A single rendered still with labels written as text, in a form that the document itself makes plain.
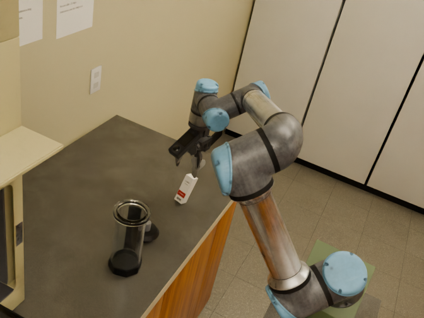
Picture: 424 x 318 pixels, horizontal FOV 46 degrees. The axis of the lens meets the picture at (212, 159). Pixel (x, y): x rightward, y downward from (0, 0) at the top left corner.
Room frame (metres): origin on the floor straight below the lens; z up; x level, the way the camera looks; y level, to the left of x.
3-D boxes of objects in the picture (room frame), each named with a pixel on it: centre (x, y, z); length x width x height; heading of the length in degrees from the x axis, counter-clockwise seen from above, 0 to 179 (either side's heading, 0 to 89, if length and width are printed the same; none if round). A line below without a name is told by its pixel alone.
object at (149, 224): (1.25, 0.16, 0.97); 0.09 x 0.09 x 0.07
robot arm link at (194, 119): (1.47, 0.07, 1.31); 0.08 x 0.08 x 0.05
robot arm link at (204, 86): (1.47, 0.07, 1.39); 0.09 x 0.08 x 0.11; 24
